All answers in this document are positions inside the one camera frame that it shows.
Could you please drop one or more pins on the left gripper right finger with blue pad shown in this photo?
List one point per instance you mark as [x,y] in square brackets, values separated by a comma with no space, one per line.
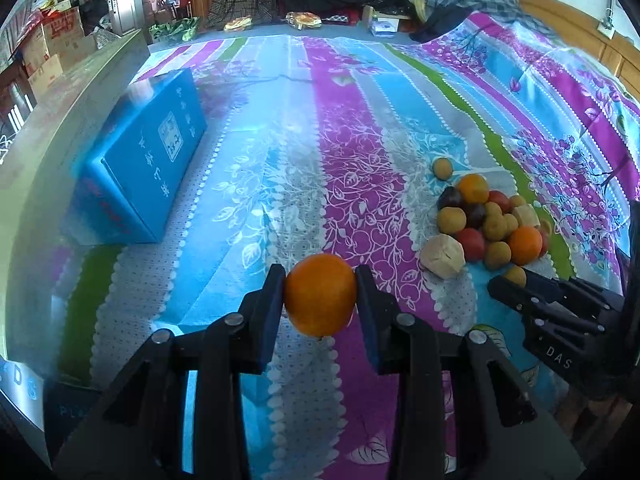
[378,311]

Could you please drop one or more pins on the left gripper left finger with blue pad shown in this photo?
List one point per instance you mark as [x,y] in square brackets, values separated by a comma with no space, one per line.
[261,311]

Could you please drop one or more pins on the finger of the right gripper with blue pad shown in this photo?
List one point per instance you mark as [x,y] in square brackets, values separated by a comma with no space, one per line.
[575,294]
[529,304]

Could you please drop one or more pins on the large orange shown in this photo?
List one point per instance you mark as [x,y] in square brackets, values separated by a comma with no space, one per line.
[320,295]

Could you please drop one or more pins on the orange at pile bottom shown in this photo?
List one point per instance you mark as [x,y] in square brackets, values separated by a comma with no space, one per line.
[525,244]

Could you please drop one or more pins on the red tomato right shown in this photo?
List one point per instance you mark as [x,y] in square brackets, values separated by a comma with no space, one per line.
[544,236]

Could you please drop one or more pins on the red tomato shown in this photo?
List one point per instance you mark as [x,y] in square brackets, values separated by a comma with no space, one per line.
[544,236]
[473,243]

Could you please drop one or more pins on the red tomato lower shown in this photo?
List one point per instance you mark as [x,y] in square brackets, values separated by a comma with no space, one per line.
[473,243]

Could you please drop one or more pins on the beige cut fruit chunk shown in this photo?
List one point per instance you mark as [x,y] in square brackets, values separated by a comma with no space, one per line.
[526,215]

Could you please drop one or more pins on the small orange top of pile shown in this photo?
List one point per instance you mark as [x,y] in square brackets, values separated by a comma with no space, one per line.
[474,189]

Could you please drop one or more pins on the lone yellow longan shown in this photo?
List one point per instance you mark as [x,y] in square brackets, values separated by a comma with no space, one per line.
[442,169]

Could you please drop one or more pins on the floral striped bedsheet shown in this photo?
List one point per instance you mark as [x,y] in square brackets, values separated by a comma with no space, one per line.
[327,145]

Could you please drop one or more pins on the blue gift box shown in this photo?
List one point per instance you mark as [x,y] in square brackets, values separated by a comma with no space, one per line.
[132,174]

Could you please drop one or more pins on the wooden headboard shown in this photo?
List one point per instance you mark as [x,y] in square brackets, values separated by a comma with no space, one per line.
[580,30]

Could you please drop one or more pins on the white tissue box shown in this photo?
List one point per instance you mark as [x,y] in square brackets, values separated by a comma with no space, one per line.
[384,27]

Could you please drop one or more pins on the cardboard boxes stack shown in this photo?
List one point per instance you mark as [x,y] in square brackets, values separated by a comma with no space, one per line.
[53,47]

